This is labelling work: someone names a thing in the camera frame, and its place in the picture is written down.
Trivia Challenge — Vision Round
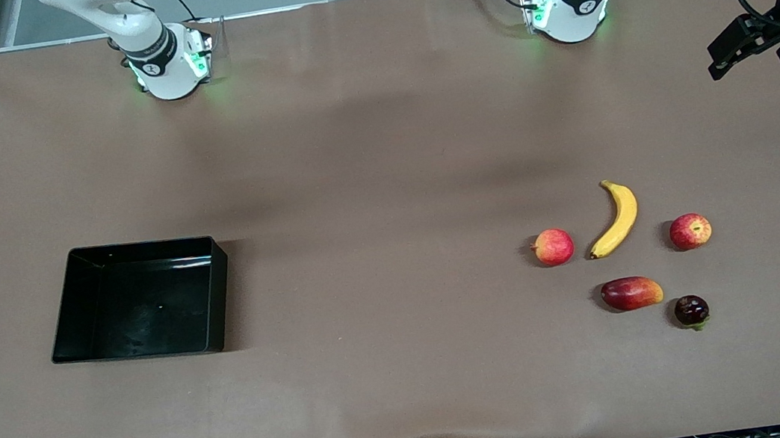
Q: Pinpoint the red yellow apple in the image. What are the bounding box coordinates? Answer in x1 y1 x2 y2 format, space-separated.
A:
667 210 715 253

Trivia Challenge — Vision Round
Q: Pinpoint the yellow banana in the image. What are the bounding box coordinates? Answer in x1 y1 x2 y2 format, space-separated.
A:
580 176 645 260

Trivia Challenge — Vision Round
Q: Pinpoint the black plastic box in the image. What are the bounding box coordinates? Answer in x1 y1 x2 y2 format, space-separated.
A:
37 229 241 374

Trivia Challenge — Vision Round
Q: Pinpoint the dark purple mangosteen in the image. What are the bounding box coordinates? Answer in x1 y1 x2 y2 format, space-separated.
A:
672 293 713 333

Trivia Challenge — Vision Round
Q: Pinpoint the red mango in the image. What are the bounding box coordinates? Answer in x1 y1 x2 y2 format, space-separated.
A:
598 272 666 315

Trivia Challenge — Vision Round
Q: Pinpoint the red pomegranate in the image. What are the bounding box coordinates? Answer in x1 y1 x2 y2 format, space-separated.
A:
529 226 578 269

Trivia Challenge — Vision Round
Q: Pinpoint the brown table cover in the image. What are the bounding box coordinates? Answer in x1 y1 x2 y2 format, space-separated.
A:
0 0 780 438

